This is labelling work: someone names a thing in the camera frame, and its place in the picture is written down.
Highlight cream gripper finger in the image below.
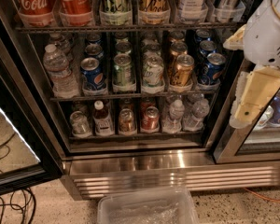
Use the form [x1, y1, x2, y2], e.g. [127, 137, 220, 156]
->
[223, 24, 246, 50]
[229, 65, 280, 129]

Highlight red coca-cola can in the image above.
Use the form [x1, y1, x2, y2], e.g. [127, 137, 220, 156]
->
[60, 0, 93, 27]
[18, 0, 56, 27]

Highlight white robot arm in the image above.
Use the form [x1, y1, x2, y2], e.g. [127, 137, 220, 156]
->
[223, 0, 280, 129]

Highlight front blue pepsi can right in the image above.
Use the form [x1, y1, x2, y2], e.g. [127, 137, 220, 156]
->
[198, 52, 226, 91]

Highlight blue pepsi can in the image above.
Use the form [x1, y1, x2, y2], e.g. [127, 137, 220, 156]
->
[80, 57, 107, 96]
[198, 52, 226, 91]

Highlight right fridge glass door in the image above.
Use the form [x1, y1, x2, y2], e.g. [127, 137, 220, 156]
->
[213, 49, 280, 164]

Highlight white label can top shelf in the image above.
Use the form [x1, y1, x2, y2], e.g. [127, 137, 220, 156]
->
[177, 0, 208, 24]

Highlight water bottle bottom shelf right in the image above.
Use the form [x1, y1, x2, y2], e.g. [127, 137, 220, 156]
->
[183, 99, 210, 132]

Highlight front gold can middle shelf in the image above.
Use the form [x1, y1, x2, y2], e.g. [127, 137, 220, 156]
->
[169, 54, 194, 92]

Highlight gold lacroix can top shelf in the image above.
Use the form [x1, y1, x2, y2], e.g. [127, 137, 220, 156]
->
[139, 0, 169, 25]

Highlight front white green can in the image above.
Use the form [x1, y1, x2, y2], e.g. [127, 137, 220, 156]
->
[141, 55, 165, 94]

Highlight red can bottom shelf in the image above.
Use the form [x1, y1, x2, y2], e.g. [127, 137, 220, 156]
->
[141, 106, 160, 133]

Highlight front green can middle shelf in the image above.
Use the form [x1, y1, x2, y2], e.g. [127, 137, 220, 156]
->
[112, 53, 136, 92]

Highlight copper can bottom shelf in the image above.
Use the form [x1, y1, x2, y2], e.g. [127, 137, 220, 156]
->
[119, 108, 136, 135]

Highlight front blue pepsi can left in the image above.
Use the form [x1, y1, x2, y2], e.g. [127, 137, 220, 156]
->
[80, 57, 107, 96]

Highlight stainless steel fridge base grille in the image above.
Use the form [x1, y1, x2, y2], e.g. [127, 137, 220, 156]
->
[61, 149, 280, 201]

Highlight open glass fridge door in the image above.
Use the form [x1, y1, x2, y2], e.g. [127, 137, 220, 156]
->
[0, 16, 62, 195]

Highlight clear plastic bin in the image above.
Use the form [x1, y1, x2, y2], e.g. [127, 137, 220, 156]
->
[97, 187, 200, 224]

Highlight brown tea bottle white cap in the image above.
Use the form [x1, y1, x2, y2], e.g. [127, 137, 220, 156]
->
[93, 100, 114, 136]

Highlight front clear water bottle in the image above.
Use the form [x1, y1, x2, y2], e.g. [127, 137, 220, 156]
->
[43, 44, 80, 98]

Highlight orange cable on floor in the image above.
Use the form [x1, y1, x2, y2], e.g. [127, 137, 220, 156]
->
[243, 188, 280, 204]

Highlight black cables on floor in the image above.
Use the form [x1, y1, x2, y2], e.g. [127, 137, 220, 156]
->
[0, 187, 37, 224]

